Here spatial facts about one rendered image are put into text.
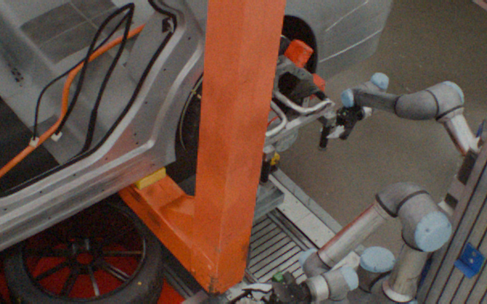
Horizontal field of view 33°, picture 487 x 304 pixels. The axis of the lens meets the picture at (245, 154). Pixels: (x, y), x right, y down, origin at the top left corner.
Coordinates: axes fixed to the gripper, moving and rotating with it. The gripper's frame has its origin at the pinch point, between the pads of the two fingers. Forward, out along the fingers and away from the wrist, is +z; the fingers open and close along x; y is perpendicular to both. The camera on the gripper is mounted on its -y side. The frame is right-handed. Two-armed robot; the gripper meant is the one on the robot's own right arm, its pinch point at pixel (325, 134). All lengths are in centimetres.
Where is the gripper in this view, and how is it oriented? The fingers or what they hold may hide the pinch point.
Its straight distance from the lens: 355.1
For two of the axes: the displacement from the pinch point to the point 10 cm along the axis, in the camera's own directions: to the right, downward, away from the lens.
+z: -7.6, 4.3, -4.9
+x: 6.5, 5.9, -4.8
